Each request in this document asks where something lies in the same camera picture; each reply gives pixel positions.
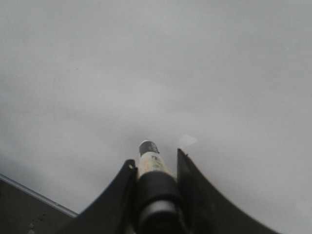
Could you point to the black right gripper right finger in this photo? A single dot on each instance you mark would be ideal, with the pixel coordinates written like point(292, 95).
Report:
point(207, 211)

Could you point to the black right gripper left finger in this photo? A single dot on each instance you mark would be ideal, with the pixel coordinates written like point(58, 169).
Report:
point(110, 212)

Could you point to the black marker cap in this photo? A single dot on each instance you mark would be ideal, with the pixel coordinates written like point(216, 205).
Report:
point(158, 205)

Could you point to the white dry-erase marker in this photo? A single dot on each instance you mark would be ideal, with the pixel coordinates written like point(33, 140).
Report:
point(151, 161)

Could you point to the white whiteboard with aluminium frame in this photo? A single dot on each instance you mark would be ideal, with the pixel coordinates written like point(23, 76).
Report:
point(84, 82)

